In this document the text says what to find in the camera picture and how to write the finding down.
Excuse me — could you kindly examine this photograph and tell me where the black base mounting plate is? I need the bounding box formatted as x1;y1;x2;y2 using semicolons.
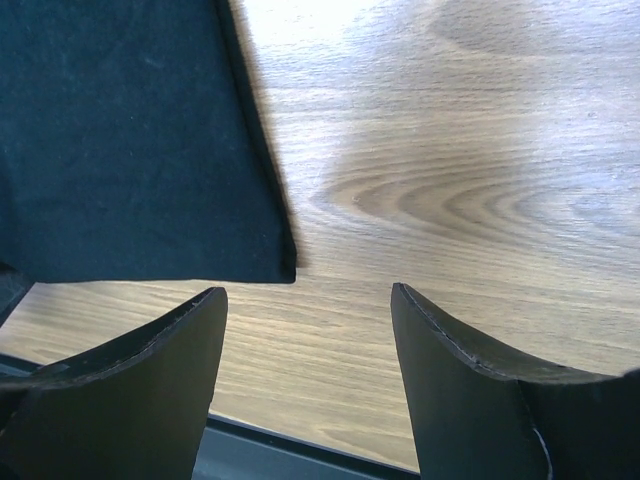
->
192;415;420;480

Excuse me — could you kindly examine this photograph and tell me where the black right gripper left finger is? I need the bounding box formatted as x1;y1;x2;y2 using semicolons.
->
1;288;228;479

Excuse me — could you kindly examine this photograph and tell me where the black t-shirt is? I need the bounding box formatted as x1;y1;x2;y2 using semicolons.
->
1;1;297;284

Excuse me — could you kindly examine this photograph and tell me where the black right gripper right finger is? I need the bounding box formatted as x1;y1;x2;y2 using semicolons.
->
391;283;639;479

